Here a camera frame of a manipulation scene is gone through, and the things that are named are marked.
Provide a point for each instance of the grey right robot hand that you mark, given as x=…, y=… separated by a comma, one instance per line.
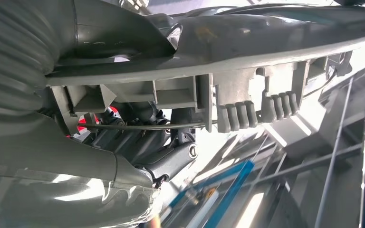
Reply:
x=59, y=176

